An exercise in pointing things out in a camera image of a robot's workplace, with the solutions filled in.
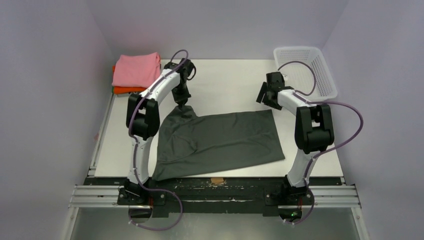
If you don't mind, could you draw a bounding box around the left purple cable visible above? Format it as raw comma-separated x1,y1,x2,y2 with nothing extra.
127,49,184,232

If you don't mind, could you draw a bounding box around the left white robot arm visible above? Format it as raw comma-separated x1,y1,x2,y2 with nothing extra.
117,58,196,206

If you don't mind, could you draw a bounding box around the white plastic basket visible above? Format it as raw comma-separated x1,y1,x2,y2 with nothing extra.
273,46,338,102

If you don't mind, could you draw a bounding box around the black mounting base plate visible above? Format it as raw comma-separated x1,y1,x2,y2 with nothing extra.
84,177,344,221

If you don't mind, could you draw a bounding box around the folded orange t shirt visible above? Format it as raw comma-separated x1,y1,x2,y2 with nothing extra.
112,65,147,95

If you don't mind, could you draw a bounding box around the brown tape piece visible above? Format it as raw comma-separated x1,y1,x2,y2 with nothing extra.
210,177,225,186

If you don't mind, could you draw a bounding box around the folded pink t shirt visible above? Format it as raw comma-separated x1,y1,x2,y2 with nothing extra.
112,52,161,88

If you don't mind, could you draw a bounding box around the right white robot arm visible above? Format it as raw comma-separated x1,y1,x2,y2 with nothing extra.
256,72,335,204

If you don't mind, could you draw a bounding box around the dark grey t shirt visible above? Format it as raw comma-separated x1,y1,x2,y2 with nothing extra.
152,105,285,181

